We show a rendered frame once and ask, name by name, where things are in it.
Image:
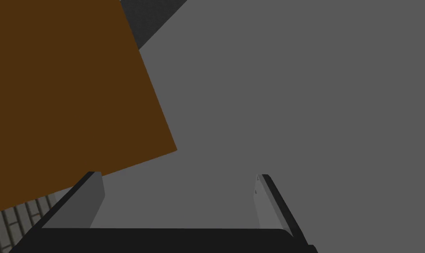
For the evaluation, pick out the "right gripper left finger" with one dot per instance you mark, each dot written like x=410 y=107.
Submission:
x=80 y=203

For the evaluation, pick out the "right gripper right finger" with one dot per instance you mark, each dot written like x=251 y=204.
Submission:
x=270 y=207

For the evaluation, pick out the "brown door leaf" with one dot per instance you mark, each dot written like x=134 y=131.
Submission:
x=68 y=98

